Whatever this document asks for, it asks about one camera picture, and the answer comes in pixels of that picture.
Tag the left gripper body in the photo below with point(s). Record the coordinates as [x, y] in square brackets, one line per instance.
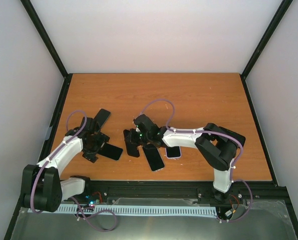
[95, 145]

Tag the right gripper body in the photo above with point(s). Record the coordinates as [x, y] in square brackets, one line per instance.
[139, 140]

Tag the black phone case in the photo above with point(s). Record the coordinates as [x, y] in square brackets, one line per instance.
[131, 144]

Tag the clear magsafe phone case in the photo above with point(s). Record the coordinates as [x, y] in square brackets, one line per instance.
[153, 158]

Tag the lilac phone case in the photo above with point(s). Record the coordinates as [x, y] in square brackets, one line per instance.
[173, 153]

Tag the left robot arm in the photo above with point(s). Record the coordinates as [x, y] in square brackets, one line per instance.
[42, 189]

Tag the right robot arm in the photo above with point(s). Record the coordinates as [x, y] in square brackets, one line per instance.
[220, 147]

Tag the small circuit board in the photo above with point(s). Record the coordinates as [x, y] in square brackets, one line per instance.
[94, 199]

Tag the light blue cable duct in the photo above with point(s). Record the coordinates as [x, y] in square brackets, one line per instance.
[150, 211]

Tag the black aluminium front rail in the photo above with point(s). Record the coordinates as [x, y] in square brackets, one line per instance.
[201, 191]

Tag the left black frame post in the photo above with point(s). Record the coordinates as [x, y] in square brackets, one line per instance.
[33, 15]

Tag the black frame post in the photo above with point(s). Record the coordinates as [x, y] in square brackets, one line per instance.
[275, 21]
[33, 15]

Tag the right black frame post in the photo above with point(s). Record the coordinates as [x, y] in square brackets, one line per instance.
[275, 21]

